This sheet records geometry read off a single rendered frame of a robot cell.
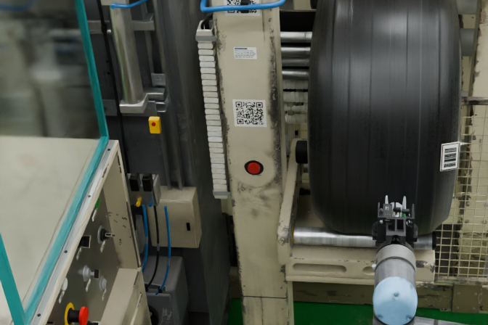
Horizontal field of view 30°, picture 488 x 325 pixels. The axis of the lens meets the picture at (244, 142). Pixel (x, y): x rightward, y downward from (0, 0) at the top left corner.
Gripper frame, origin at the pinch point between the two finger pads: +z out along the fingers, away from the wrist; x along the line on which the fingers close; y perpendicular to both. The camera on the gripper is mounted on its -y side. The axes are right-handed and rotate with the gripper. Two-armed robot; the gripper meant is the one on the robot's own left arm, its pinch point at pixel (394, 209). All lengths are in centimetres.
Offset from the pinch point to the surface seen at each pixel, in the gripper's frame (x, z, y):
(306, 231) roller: 20.6, 18.5, -19.6
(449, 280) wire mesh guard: -19, 72, -74
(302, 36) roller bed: 25, 62, 13
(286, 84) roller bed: 30, 64, -2
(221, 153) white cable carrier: 40.9, 23.8, -1.7
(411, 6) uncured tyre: -2.2, 20.4, 37.3
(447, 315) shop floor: -21, 91, -104
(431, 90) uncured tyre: -6.5, 5.3, 25.3
